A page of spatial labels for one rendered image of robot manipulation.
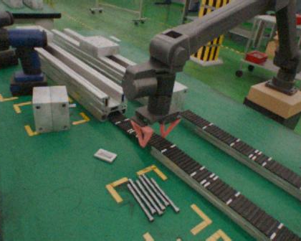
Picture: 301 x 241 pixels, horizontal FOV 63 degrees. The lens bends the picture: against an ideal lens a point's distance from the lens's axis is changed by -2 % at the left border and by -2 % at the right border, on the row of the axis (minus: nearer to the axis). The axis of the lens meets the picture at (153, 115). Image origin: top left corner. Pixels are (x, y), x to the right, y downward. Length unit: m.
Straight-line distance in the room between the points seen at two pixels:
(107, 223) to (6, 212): 0.19
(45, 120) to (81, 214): 0.30
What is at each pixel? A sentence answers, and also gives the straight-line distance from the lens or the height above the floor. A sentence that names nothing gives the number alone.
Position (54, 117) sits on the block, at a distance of 0.73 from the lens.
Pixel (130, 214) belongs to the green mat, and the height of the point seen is 0.78.
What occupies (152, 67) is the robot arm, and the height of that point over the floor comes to 1.03.
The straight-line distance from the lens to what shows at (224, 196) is 0.58.
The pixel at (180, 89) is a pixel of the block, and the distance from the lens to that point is 0.84.
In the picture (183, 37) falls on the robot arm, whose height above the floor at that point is 1.09.
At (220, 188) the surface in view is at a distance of 0.60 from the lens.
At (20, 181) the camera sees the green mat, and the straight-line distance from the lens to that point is 0.63.
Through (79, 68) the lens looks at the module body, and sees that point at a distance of 1.00.
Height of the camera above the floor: 1.21
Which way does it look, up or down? 30 degrees down
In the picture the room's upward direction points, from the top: 9 degrees clockwise
